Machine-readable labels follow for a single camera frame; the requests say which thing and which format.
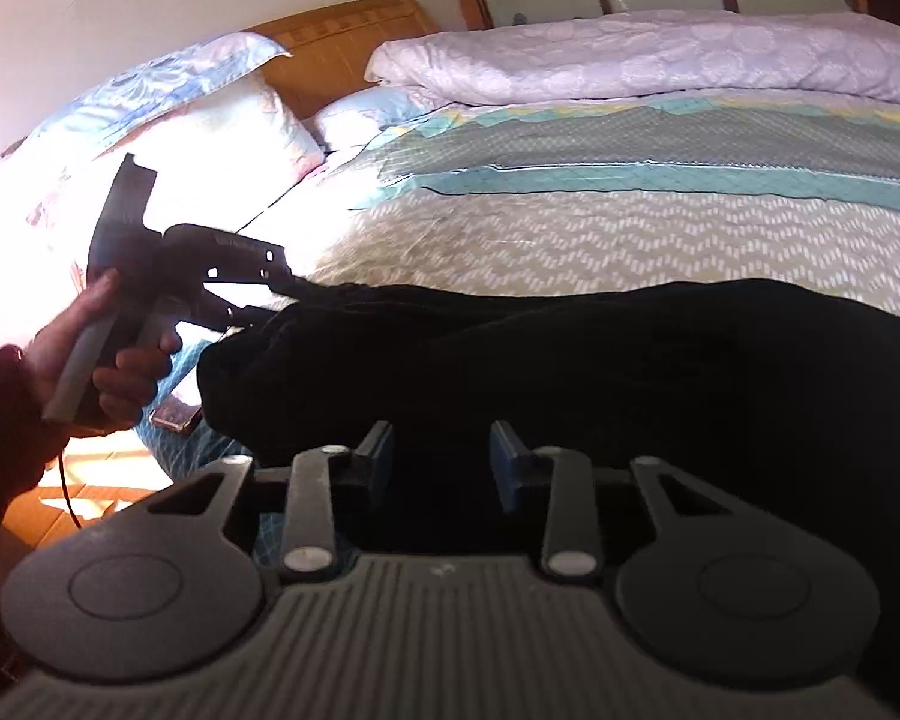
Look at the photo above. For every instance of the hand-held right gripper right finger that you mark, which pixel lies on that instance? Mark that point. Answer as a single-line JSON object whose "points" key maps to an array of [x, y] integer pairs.
{"points": [[505, 466]]}

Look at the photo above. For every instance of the white pink pillow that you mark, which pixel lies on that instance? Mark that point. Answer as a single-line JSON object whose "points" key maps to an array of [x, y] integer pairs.
{"points": [[195, 157]]}

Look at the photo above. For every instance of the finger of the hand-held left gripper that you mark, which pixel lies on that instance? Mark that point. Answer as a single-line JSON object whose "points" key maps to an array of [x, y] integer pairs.
{"points": [[221, 311], [232, 253]]}

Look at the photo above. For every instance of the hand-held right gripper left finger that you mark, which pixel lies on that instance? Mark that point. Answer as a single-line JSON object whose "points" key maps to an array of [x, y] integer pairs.
{"points": [[379, 459]]}

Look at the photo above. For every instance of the smartphone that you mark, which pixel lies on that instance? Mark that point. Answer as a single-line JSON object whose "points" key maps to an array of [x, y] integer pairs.
{"points": [[174, 417]]}

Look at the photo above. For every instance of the light blue pillow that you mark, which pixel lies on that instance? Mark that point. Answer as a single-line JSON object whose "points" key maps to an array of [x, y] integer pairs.
{"points": [[367, 116]]}

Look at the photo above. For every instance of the person's left forearm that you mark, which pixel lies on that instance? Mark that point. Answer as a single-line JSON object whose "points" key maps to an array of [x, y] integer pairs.
{"points": [[0, 435]]}

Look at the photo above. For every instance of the lavender duvet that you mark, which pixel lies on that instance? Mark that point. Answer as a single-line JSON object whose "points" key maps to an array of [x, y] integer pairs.
{"points": [[645, 60]]}

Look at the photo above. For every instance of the blue floral pillow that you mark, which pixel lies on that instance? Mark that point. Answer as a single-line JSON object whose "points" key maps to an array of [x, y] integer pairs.
{"points": [[142, 90]]}

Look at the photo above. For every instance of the wooden headboard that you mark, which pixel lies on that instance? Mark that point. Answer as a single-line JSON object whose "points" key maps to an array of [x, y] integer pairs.
{"points": [[330, 52]]}

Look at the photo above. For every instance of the person's left hand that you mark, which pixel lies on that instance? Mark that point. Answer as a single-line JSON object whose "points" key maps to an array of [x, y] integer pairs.
{"points": [[52, 345]]}

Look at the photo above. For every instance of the black pants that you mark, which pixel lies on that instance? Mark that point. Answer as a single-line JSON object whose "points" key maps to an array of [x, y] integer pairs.
{"points": [[570, 367]]}

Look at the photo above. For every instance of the patterned quilted bedspread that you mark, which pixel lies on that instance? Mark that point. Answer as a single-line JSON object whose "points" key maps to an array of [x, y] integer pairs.
{"points": [[570, 240]]}

